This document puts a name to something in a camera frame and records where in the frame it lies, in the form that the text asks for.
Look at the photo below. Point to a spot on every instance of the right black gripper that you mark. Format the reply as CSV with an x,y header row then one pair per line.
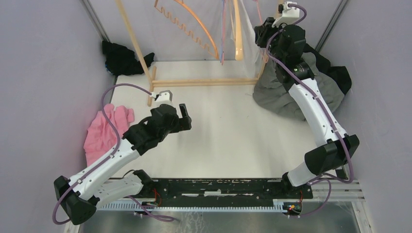
x,y
263,31

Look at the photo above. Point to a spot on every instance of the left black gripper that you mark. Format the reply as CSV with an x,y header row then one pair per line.
x,y
181,124

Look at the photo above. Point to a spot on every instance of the white skirt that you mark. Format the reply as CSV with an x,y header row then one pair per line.
x,y
252,63

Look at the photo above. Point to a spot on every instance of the grey garment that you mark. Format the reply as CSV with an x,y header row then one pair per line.
x,y
270,94

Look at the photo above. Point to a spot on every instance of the orange plastic hanger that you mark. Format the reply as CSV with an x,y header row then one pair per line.
x,y
209,45

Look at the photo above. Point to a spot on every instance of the pink wire hanger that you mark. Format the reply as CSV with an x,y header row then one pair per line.
x,y
263,54

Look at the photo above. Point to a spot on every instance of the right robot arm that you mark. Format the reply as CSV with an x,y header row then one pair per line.
x,y
332,157

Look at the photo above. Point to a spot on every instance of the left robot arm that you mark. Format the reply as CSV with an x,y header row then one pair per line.
x,y
79,196

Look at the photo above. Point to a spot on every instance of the wooden hanger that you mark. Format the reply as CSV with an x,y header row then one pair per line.
x,y
239,54

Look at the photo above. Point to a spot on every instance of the wooden clothes rack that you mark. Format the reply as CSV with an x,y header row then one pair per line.
x,y
153,83

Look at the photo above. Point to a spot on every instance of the black garment left corner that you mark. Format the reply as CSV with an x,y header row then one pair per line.
x,y
120,60

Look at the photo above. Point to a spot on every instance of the black garment corner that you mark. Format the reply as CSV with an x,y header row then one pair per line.
x,y
339,74
120,60

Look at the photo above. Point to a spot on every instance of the pink garment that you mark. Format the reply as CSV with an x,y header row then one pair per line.
x,y
100,135

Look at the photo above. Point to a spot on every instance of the black garment right corner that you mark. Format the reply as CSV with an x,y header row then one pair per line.
x,y
339,74

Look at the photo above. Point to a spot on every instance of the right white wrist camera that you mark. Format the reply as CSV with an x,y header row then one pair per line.
x,y
290,13

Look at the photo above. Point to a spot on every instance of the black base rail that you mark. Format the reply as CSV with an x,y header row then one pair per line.
x,y
246,192

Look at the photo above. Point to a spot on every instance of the white cable duct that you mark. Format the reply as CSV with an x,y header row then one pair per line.
x,y
130,205

